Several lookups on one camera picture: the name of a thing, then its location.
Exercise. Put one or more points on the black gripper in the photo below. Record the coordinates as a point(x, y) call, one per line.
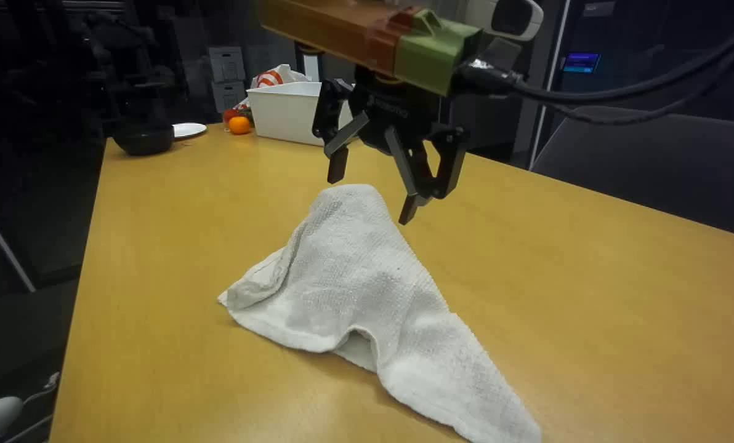
point(394, 118)

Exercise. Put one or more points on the white terry towel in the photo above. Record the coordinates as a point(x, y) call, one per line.
point(348, 284)

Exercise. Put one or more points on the white plastic bin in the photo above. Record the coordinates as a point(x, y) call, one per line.
point(287, 112)

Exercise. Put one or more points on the white plate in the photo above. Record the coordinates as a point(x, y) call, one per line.
point(183, 131)

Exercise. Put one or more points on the orange fruit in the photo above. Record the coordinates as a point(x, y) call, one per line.
point(240, 125)

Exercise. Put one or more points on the black bowl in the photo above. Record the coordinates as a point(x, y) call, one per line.
point(144, 129)

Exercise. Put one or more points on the red white striped bag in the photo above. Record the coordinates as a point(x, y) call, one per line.
point(276, 74)

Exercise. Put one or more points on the grey office chair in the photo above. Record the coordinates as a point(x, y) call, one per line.
point(681, 162)

